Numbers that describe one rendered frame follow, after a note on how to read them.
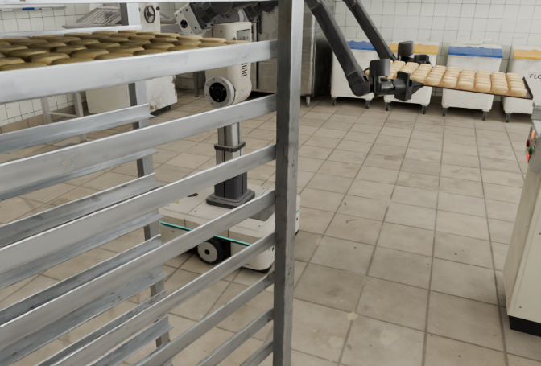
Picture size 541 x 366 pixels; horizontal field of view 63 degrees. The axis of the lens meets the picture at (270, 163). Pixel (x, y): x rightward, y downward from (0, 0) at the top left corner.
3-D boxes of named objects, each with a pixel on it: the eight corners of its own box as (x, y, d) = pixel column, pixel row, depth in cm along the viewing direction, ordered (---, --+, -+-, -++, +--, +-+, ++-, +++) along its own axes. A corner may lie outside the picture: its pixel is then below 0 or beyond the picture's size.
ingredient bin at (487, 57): (437, 117, 501) (448, 47, 474) (440, 104, 556) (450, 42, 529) (489, 122, 483) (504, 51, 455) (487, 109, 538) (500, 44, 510)
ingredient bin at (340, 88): (327, 106, 543) (331, 42, 515) (336, 96, 599) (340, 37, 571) (372, 110, 527) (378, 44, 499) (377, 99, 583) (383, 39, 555)
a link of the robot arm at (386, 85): (369, 96, 159) (378, 96, 154) (369, 76, 158) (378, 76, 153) (386, 94, 162) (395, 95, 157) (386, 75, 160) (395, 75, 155)
